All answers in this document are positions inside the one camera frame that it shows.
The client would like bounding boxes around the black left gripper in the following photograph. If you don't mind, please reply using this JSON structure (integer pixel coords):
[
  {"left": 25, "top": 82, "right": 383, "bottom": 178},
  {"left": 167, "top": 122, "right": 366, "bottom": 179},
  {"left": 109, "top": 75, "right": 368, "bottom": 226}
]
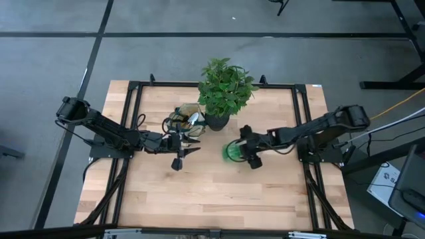
[{"left": 164, "top": 124, "right": 202, "bottom": 160}]

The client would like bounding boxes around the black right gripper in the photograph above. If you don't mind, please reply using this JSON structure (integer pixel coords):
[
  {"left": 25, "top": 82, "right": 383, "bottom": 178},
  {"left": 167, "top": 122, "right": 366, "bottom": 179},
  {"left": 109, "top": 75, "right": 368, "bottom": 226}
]
[{"left": 228, "top": 124, "right": 268, "bottom": 163}]

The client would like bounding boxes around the beige gardening bag green trim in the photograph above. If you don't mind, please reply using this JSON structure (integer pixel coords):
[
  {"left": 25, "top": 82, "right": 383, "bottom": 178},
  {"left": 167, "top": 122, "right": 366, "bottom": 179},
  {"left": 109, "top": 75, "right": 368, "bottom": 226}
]
[{"left": 165, "top": 102, "right": 207, "bottom": 139}]

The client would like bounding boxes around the artificial tree in black pot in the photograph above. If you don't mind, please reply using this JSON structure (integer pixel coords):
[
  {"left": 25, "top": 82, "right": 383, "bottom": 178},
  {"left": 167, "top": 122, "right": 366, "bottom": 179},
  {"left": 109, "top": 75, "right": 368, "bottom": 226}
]
[{"left": 197, "top": 57, "right": 260, "bottom": 132}]

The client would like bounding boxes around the black front rig bar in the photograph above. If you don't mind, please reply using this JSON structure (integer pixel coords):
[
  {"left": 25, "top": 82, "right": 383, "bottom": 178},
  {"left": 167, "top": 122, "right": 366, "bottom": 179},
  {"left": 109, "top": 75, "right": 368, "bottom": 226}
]
[{"left": 0, "top": 224, "right": 425, "bottom": 239}]

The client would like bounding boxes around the white cardboard box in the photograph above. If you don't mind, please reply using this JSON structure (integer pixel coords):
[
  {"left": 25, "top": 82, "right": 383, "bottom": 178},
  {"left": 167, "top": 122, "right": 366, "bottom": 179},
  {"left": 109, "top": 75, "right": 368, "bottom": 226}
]
[{"left": 367, "top": 161, "right": 401, "bottom": 208}]

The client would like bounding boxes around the gray desk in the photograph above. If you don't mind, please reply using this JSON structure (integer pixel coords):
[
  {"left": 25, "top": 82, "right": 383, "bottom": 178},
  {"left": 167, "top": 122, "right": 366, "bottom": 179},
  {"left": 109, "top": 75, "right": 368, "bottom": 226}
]
[{"left": 388, "top": 144, "right": 425, "bottom": 230}]

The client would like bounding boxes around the black desk leg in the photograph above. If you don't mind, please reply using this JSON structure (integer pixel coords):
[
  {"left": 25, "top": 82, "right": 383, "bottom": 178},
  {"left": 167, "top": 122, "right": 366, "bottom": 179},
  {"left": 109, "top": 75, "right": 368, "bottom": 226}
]
[{"left": 360, "top": 0, "right": 425, "bottom": 90}]

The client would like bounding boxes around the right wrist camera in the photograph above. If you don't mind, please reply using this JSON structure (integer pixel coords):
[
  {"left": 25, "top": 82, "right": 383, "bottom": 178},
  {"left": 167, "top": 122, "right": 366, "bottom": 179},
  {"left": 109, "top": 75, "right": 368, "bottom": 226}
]
[{"left": 248, "top": 155, "right": 263, "bottom": 170}]

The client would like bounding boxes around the black aluminium table frame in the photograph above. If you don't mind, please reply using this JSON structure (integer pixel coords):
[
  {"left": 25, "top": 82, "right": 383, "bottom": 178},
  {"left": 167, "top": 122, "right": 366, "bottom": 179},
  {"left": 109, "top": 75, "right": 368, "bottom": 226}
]
[{"left": 78, "top": 79, "right": 355, "bottom": 233}]

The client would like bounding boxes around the white cable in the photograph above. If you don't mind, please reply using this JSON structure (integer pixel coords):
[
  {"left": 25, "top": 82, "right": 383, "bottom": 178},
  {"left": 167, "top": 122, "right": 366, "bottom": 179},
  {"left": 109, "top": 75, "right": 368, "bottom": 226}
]
[{"left": 345, "top": 108, "right": 425, "bottom": 142}]

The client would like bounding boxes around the yellow cable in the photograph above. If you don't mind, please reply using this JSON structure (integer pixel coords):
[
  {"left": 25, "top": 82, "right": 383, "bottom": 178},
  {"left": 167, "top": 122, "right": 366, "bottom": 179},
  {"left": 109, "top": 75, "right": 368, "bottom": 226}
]
[{"left": 370, "top": 88, "right": 425, "bottom": 121}]

